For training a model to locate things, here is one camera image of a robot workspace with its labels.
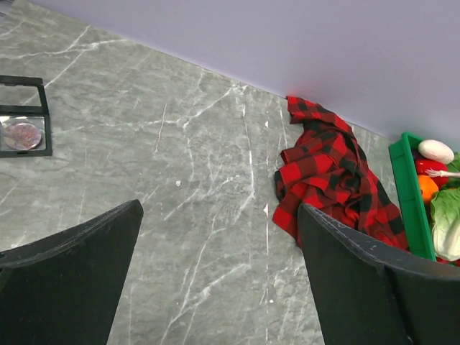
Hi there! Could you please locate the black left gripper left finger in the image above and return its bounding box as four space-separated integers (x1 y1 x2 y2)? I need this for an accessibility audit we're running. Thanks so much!
1 200 143 344

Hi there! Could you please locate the white green onion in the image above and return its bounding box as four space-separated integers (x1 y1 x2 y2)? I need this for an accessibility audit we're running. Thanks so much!
426 170 460 178

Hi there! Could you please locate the round pink brooch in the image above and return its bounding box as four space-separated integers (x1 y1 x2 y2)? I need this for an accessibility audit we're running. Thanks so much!
4 122 42 151

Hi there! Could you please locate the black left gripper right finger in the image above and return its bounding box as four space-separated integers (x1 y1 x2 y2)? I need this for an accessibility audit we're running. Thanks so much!
298 204 459 344

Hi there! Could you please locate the black brooch display box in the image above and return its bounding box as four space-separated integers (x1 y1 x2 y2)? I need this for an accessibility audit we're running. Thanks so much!
1 75 52 158

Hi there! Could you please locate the green white cabbage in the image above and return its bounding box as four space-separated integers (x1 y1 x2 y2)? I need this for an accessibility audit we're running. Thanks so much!
431 188 459 262

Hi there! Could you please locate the white potato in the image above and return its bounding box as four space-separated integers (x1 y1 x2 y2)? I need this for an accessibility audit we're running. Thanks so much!
418 139 455 165

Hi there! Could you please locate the green plastic tray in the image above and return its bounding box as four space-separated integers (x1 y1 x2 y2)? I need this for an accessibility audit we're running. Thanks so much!
389 132 459 266

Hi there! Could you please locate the orange fruit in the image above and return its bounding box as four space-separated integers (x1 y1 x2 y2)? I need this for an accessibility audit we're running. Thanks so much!
418 175 439 204

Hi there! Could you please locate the red black plaid shirt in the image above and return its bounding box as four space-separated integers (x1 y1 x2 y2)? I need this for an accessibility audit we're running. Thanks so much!
272 96 409 250

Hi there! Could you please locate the red tomato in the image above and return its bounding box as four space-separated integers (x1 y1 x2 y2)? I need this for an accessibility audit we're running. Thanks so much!
415 159 449 188

